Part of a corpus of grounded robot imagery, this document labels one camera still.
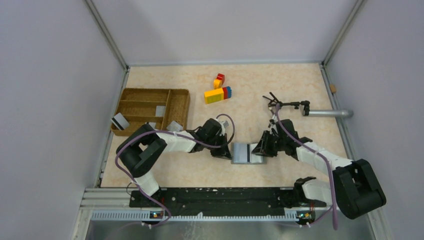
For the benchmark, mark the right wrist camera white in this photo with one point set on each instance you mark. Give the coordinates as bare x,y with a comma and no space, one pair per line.
272,121

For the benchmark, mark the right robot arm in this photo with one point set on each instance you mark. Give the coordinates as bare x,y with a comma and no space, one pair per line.
352,185

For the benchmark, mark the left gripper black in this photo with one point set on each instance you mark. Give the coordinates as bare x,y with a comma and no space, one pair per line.
223,152

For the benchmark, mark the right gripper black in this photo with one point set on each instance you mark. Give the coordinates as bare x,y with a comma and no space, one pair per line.
262,148

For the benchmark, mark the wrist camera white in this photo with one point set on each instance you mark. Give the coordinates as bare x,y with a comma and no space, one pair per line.
272,121
224,124

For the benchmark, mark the yellow toy block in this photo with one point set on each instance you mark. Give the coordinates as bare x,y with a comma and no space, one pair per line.
213,96

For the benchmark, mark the brown woven tray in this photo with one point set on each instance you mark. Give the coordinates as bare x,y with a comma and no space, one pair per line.
138,106

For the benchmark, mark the small wooden cork piece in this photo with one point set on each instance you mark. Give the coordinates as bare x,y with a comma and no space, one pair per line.
332,88

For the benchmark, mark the card with stripe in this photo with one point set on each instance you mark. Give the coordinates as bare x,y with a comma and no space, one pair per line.
120,122
152,124

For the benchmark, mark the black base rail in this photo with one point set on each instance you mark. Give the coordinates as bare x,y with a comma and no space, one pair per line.
224,202

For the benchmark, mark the black tripod camera mount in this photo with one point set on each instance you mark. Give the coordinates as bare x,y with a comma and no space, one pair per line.
273,101

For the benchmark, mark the small red yellow block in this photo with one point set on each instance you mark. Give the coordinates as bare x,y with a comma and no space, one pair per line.
219,81

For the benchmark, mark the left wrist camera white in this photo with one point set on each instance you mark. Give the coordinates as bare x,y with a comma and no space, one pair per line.
224,124

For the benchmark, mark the grey card holder wallet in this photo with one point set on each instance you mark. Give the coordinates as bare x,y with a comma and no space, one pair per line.
236,154

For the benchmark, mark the silver metal tube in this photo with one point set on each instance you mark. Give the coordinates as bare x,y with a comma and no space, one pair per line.
331,113

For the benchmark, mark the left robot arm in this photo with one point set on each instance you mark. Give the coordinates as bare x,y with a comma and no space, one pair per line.
141,150

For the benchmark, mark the card with stripe front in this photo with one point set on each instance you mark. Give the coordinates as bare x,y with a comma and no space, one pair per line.
152,124

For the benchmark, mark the card with stripe left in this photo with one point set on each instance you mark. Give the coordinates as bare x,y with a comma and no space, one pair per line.
120,122

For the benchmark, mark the red blue toy block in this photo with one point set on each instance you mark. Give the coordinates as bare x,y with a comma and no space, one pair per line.
227,92

